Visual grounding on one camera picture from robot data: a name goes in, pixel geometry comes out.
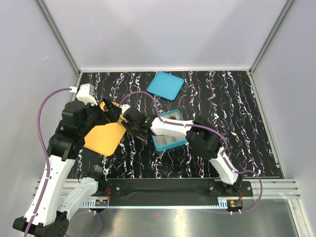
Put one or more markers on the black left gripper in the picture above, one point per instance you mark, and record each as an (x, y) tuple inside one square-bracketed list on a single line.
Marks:
[(112, 116)]

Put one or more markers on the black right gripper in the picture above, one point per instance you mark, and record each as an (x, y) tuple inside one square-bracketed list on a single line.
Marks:
[(136, 134)]

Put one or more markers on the teal tin lid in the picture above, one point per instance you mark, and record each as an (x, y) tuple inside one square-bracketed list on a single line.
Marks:
[(165, 85)]

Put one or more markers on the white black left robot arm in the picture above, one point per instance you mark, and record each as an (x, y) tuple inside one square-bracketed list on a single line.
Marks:
[(47, 216)]

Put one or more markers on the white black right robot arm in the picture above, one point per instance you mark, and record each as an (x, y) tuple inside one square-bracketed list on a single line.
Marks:
[(203, 140)]

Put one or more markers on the orange plastic tray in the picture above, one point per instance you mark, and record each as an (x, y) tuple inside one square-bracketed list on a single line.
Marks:
[(104, 139)]

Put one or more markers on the teal tin box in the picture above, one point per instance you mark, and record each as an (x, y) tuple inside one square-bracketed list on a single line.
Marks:
[(163, 143)]

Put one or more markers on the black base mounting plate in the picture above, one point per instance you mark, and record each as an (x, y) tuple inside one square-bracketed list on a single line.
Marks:
[(174, 192)]

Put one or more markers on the left connector module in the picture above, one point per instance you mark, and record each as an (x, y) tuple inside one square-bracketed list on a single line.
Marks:
[(101, 202)]

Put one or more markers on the orange connector module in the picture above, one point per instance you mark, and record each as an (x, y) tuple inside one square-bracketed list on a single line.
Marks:
[(235, 206)]

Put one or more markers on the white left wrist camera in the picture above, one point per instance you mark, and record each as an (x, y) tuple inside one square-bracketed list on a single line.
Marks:
[(84, 93)]

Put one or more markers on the aluminium frame rail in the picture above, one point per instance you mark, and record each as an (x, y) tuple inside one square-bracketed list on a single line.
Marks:
[(57, 34)]

